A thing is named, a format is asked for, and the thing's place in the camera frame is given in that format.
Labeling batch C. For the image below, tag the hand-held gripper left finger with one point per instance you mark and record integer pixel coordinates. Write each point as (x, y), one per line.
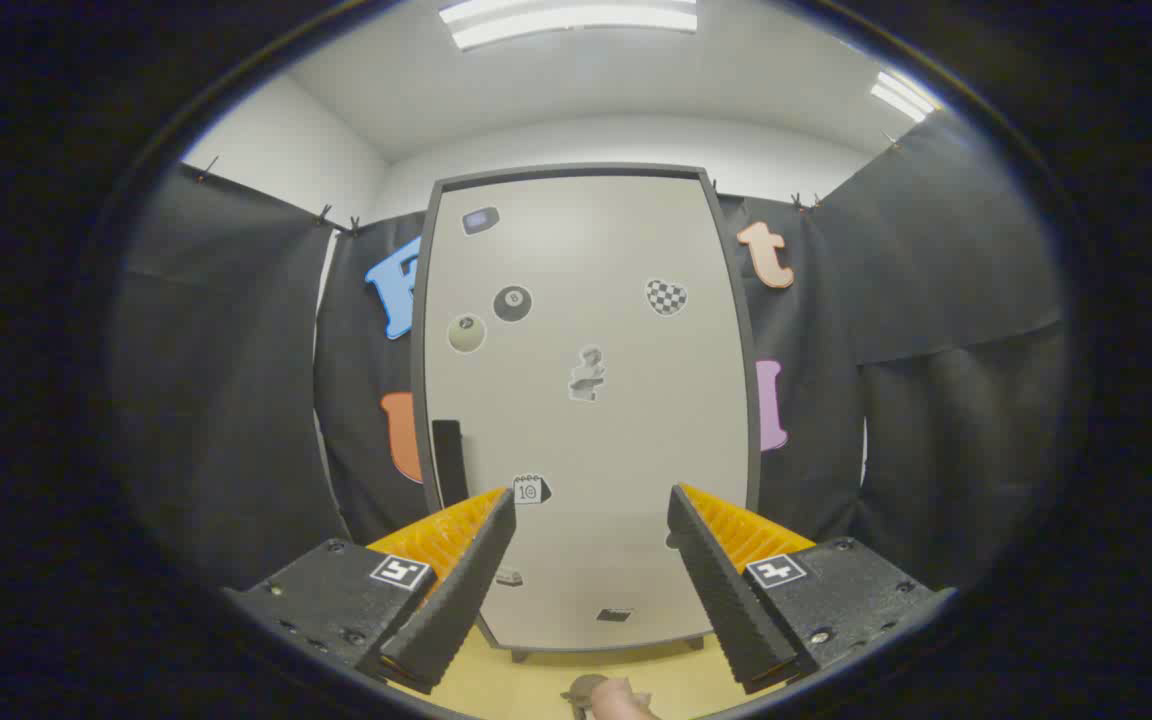
(466, 590)

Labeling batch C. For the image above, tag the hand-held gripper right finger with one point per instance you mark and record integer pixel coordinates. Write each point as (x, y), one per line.
(726, 600)

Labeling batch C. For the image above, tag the brown fuzzy shoe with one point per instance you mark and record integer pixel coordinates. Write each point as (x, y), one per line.
(581, 688)

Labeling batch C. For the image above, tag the grey shoe cabinet door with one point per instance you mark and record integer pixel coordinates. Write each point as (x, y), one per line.
(616, 450)

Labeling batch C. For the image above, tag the grey shoe cabinet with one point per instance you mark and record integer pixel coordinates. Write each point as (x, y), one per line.
(419, 400)

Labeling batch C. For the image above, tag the black backdrop cloth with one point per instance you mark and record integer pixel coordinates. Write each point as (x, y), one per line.
(236, 400)

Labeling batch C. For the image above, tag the small ceiling light panel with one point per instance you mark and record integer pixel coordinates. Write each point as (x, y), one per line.
(901, 97)

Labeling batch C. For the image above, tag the long ceiling light panel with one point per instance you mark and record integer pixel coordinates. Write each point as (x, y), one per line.
(576, 20)

